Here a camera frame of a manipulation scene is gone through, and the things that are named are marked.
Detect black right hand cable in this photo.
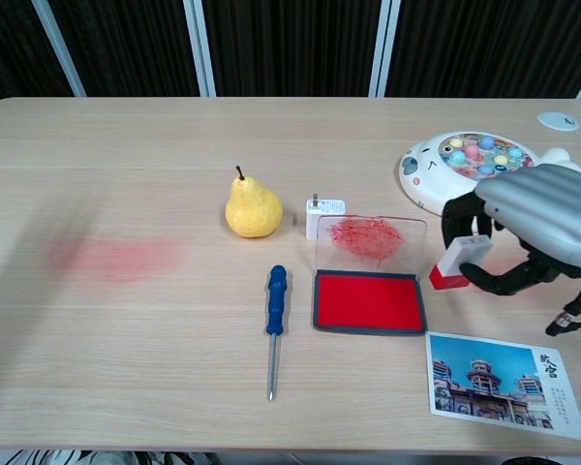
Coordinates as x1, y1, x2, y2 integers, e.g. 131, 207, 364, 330
544, 278, 581, 338

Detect red white stamp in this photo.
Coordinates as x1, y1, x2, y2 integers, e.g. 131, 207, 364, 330
429, 234, 494, 291

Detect tangled floor cables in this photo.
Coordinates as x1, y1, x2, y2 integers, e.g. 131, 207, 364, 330
0, 449, 214, 465

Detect white fish shaped fishing toy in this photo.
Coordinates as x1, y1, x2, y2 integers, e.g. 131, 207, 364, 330
398, 130, 581, 217

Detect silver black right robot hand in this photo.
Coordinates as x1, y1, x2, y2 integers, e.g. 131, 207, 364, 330
440, 164, 581, 297

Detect blue handled screwdriver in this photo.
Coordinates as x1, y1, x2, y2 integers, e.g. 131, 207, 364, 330
264, 263, 290, 402

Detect white power adapter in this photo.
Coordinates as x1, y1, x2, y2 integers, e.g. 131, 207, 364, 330
304, 194, 347, 241

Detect red ink pad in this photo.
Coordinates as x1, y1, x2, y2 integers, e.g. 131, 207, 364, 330
312, 214, 428, 337

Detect white round cable grommet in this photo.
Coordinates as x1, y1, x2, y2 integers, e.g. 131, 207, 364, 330
536, 111, 580, 131

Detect palace photo postcard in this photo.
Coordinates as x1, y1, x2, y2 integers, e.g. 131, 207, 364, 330
425, 331, 581, 442

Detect yellow pear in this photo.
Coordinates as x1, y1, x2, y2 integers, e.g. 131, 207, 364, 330
224, 165, 285, 239

